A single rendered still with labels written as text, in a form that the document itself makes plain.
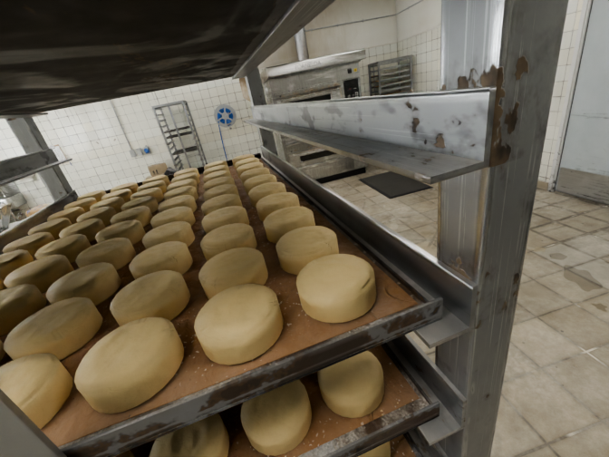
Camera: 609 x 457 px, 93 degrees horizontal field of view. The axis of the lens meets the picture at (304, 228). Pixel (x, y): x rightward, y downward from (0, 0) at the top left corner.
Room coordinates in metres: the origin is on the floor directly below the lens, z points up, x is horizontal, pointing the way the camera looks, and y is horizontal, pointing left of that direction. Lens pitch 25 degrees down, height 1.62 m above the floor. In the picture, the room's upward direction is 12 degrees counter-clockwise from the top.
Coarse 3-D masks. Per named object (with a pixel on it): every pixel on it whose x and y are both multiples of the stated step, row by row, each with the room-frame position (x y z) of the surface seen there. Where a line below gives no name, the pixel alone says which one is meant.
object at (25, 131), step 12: (12, 120) 0.61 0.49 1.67; (24, 120) 0.61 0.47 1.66; (24, 132) 0.61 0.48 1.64; (36, 132) 0.63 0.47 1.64; (24, 144) 0.61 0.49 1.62; (36, 144) 0.61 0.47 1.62; (60, 168) 0.64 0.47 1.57; (48, 180) 0.61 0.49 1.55; (60, 180) 0.61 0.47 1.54; (60, 192) 0.61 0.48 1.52
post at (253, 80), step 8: (256, 72) 0.71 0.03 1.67; (248, 80) 0.71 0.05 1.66; (256, 80) 0.71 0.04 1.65; (248, 88) 0.71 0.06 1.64; (256, 88) 0.71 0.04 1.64; (256, 96) 0.71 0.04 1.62; (264, 96) 0.71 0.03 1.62; (256, 104) 0.71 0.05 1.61; (264, 104) 0.71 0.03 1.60; (264, 136) 0.71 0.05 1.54; (272, 136) 0.71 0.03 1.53; (264, 144) 0.71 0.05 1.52; (272, 144) 0.71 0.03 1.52
